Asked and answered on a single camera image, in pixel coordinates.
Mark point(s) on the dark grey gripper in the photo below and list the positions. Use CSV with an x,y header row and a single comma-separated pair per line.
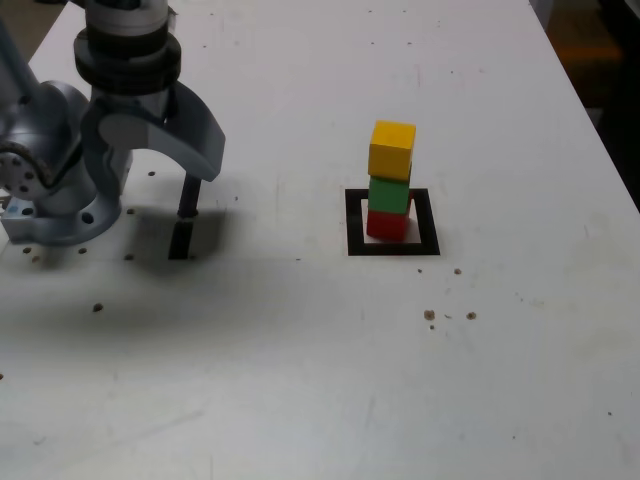
x,y
130,102

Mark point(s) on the yellow cube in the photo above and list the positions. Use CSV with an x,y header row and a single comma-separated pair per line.
x,y
390,150

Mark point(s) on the green cube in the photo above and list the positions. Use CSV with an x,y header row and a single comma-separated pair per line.
x,y
387,196

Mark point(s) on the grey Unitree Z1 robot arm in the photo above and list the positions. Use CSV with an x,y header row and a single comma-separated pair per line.
x,y
50,110

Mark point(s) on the black tape square outline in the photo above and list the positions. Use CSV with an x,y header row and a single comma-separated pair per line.
x,y
352,225

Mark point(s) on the black tape strip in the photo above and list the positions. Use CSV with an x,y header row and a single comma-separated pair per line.
x,y
181,240

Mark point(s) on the red cube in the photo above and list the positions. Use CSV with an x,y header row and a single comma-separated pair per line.
x,y
385,226

